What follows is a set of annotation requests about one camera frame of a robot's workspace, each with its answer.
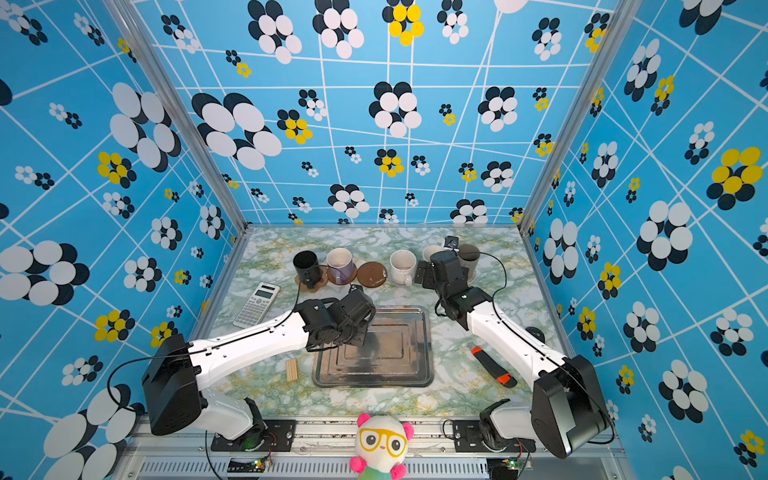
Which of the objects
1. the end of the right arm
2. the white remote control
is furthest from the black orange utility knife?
the white remote control

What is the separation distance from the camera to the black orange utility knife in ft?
2.70

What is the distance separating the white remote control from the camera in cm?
95

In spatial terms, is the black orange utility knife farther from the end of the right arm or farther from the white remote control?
the white remote control

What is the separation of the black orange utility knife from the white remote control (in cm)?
68
